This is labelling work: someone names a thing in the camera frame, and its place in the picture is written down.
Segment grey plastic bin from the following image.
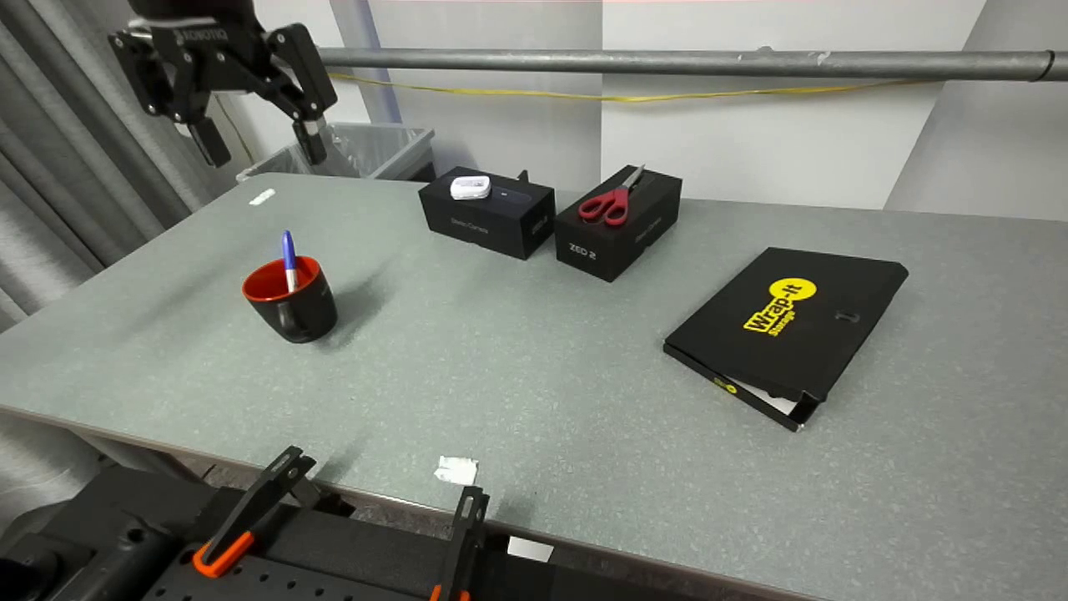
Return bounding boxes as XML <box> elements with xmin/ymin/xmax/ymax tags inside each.
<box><xmin>233</xmin><ymin>119</ymin><xmax>439</xmax><ymax>186</ymax></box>

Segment small black orange clamp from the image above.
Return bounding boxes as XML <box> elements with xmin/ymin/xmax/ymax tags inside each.
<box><xmin>428</xmin><ymin>484</ymin><xmax>493</xmax><ymax>601</ymax></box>

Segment black binder yellow print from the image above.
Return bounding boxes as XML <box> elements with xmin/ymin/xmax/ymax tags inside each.
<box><xmin>661</xmin><ymin>242</ymin><xmax>910</xmax><ymax>433</ymax></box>

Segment grey curtain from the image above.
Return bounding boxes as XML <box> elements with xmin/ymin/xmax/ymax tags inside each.
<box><xmin>0</xmin><ymin>0</ymin><xmax>215</xmax><ymax>334</ymax></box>

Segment red handled scissors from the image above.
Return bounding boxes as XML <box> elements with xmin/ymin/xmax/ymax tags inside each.
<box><xmin>575</xmin><ymin>164</ymin><xmax>647</xmax><ymax>231</ymax></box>

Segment white earbuds case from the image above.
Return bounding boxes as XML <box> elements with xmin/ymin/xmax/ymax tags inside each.
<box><xmin>447</xmin><ymin>172</ymin><xmax>493</xmax><ymax>207</ymax></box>

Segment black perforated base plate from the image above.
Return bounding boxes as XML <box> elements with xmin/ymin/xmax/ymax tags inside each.
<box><xmin>0</xmin><ymin>463</ymin><xmax>783</xmax><ymax>601</ymax></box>

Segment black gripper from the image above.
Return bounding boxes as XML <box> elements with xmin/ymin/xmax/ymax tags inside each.
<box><xmin>107</xmin><ymin>12</ymin><xmax>342</xmax><ymax>170</ymax></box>

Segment black box with earbuds case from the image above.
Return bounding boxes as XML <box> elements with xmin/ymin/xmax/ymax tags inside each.
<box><xmin>419</xmin><ymin>164</ymin><xmax>558</xmax><ymax>263</ymax></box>

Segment grey metal pipe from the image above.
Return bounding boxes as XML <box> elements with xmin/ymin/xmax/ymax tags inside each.
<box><xmin>313</xmin><ymin>42</ymin><xmax>1068</xmax><ymax>83</ymax></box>

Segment black cup red inside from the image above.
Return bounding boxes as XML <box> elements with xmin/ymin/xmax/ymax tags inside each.
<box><xmin>242</xmin><ymin>255</ymin><xmax>342</xmax><ymax>346</ymax></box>

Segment white tape square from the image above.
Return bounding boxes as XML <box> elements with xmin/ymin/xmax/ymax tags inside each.
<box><xmin>432</xmin><ymin>450</ymin><xmax>484</xmax><ymax>491</ymax></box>

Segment blue and white marker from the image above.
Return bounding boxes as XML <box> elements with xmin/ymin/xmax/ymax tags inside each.
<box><xmin>276</xmin><ymin>228</ymin><xmax>305</xmax><ymax>297</ymax></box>

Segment black box with scissors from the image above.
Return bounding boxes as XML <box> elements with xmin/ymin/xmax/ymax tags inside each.
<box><xmin>552</xmin><ymin>160</ymin><xmax>685</xmax><ymax>282</ymax></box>

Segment large black orange clamp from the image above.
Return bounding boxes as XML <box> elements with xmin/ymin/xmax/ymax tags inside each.
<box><xmin>186</xmin><ymin>445</ymin><xmax>321</xmax><ymax>585</ymax></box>

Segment white label sticker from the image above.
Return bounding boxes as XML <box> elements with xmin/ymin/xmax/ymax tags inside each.
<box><xmin>506</xmin><ymin>532</ymin><xmax>558</xmax><ymax>568</ymax></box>

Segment bluish vertical post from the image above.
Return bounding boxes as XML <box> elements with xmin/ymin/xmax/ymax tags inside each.
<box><xmin>326</xmin><ymin>0</ymin><xmax>407</xmax><ymax>128</ymax></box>

